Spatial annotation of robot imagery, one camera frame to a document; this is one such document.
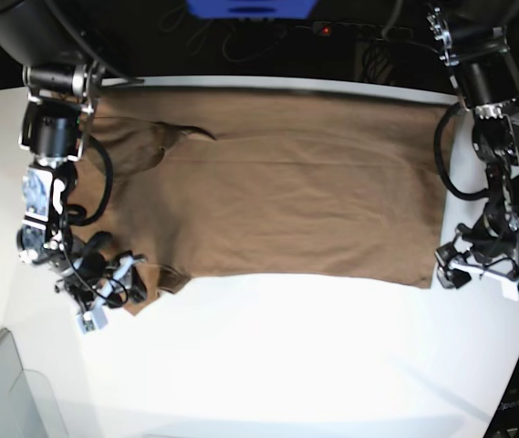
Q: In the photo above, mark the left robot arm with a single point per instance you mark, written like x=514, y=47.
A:
x=475, y=50

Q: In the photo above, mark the power strip with red light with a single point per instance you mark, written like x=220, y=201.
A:
x=359, y=30

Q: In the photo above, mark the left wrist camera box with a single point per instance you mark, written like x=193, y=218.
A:
x=510, y=287

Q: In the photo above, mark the grey box at table corner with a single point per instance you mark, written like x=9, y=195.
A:
x=28, y=407

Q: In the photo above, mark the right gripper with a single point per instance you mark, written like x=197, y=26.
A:
x=92, y=281

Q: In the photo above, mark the blue plastic bin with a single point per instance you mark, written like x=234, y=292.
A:
x=235, y=9

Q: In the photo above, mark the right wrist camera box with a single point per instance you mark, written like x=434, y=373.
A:
x=91, y=320

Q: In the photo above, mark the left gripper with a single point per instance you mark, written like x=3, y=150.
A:
x=480, y=251

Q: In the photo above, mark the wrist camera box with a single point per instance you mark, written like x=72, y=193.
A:
x=510, y=287
x=91, y=320

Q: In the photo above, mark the brown t-shirt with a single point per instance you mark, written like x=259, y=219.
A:
x=226, y=182

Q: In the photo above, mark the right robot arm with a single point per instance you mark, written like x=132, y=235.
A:
x=64, y=59

